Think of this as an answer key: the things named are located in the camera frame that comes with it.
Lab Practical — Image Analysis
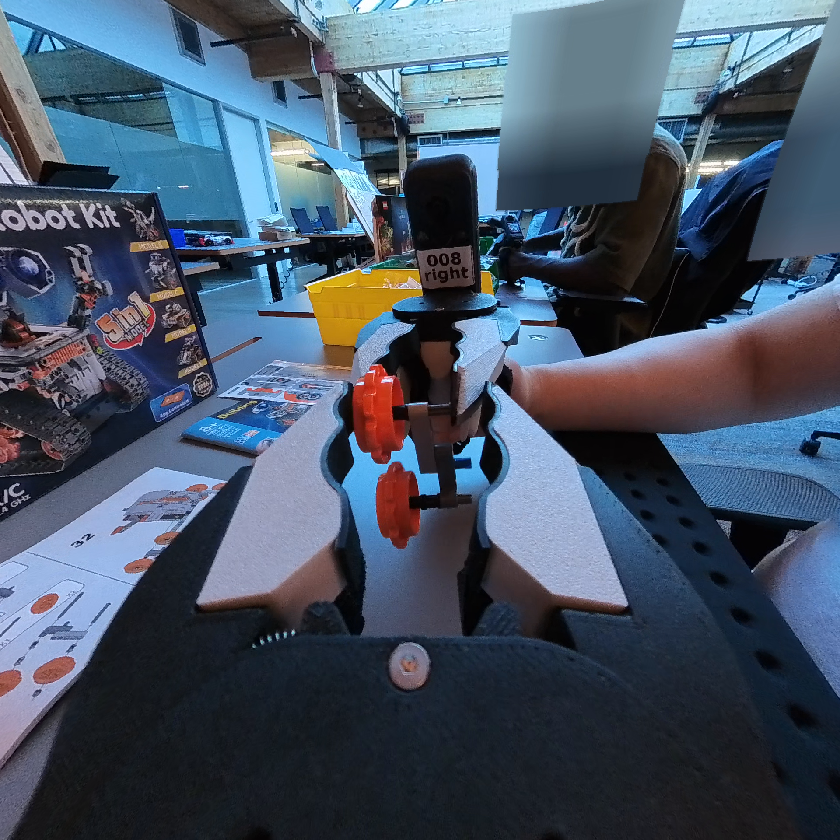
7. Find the yellow plastic bin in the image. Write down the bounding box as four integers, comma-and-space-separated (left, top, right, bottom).
306, 266, 496, 347

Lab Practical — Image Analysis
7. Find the person's right forearm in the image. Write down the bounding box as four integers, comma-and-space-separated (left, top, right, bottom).
508, 282, 840, 434

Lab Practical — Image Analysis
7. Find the open white instruction booklet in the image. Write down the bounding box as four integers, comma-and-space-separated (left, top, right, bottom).
0, 467, 227, 769

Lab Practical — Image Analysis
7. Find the dark printed toy box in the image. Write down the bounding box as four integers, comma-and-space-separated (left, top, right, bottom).
372, 193, 414, 263

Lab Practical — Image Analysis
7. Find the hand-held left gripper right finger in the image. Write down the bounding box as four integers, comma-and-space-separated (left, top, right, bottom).
456, 384, 629, 634

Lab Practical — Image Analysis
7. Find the black mesh office chair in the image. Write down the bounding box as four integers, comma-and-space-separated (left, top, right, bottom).
679, 462, 840, 526

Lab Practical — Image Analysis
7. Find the dark blue jacket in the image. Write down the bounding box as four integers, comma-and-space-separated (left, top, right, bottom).
679, 140, 785, 263

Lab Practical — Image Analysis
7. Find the printed sticker sheet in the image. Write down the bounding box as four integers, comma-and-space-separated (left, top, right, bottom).
218, 360, 349, 404

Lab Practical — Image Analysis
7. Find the person's leg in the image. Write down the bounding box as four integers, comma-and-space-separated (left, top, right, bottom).
753, 518, 840, 697

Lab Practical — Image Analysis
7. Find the blue robot kit box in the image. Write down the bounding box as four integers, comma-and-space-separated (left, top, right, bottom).
0, 184, 217, 519

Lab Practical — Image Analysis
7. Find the grey desk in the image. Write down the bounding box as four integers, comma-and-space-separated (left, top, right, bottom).
0, 308, 586, 840

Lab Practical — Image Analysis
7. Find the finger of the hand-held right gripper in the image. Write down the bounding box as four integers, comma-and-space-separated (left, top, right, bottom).
353, 314, 421, 395
453, 317, 511, 431

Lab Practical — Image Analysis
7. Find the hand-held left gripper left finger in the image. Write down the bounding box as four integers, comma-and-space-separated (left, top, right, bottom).
197, 381, 368, 634

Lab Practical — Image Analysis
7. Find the orange wheel grey beam assembly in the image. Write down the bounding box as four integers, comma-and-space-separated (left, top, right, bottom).
352, 364, 473, 549

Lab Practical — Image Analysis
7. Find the blue closed booklet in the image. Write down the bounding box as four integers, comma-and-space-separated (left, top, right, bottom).
180, 397, 309, 457

